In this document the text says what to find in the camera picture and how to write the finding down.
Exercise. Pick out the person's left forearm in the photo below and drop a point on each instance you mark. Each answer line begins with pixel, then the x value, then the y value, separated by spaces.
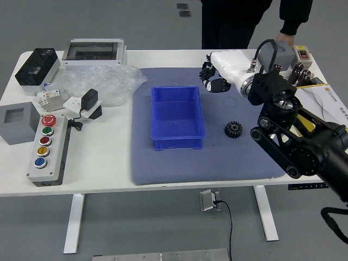
pixel 296 19

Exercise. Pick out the white table leg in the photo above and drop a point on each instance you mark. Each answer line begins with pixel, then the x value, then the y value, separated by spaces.
pixel 267 214
pixel 73 223

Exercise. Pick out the person's left hand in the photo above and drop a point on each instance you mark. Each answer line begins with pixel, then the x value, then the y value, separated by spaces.
pixel 286 38

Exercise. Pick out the white socket plate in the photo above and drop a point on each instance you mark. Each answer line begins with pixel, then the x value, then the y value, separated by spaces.
pixel 72 103

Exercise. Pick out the beige two-button switch box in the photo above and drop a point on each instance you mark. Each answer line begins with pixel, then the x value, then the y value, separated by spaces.
pixel 303 54

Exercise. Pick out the black table height controller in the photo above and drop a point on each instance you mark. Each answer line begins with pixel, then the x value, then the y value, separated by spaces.
pixel 307 186

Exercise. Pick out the five-button control box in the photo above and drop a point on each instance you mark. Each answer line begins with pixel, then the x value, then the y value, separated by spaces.
pixel 51 168

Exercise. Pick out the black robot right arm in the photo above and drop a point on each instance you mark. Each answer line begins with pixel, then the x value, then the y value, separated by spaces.
pixel 272 84

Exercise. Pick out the silver floor socket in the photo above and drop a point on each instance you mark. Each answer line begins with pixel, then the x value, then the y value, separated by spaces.
pixel 206 201

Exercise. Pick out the grey-blue foam mat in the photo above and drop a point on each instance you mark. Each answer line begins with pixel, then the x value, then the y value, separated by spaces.
pixel 217 163

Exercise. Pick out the blue plastic box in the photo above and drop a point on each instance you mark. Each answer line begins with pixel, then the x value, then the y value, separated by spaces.
pixel 176 114

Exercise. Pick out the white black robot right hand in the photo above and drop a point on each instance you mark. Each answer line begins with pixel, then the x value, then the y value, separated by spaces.
pixel 231 65

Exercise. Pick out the white circuit breaker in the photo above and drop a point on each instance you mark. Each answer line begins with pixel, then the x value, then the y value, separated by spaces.
pixel 51 99

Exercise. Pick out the big black gear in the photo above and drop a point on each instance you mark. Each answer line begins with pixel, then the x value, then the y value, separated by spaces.
pixel 233 130

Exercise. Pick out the brown cylindrical capacitor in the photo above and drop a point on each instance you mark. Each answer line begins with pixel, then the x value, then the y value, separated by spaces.
pixel 296 72
pixel 278 68
pixel 306 77

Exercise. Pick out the small black flat block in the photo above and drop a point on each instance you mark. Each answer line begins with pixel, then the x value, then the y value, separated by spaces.
pixel 318 80

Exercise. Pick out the yellow and white carton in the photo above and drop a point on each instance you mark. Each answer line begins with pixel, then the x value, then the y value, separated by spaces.
pixel 326 100

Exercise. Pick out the white box with black lid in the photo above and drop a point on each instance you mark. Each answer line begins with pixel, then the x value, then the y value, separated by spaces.
pixel 35 68

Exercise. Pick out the white distribution box clear window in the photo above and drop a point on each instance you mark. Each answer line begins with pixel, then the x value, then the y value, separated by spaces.
pixel 93 50

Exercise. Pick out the person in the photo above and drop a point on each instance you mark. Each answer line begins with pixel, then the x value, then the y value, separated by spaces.
pixel 231 21

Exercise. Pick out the grey metal plate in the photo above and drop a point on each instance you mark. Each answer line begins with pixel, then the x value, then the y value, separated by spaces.
pixel 160 256

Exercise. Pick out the black socket base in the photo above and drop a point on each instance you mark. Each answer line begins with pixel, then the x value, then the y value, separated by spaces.
pixel 96 114

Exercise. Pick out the grey block with square hole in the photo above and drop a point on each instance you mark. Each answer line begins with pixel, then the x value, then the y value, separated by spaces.
pixel 19 133

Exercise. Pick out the clear plastic bag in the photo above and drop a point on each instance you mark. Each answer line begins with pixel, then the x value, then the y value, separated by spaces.
pixel 108 79

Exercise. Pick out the dark floor hatch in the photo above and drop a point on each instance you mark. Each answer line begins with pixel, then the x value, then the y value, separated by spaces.
pixel 182 6
pixel 185 14

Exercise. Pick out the black power adapter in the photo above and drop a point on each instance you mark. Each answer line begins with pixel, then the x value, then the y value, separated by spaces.
pixel 89 99

